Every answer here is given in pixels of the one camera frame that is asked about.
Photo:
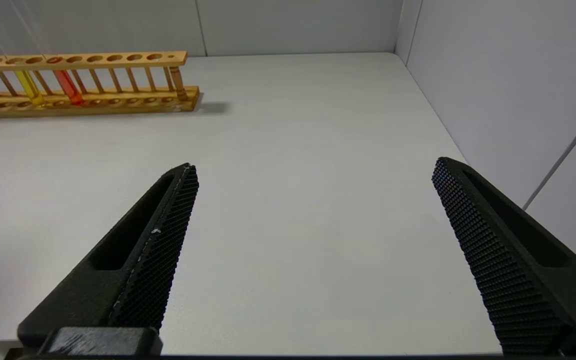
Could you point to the test tube with red liquid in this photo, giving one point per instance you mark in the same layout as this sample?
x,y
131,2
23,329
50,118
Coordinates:
x,y
69,90

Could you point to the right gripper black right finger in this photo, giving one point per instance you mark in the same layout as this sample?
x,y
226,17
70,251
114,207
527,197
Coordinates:
x,y
518,280

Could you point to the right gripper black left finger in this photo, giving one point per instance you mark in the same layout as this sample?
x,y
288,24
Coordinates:
x,y
93,295

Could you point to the test tube with yellow liquid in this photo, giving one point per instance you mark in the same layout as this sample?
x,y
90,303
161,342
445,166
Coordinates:
x,y
30,90

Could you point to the wooden test tube rack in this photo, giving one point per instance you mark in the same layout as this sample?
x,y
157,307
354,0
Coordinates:
x,y
118,95

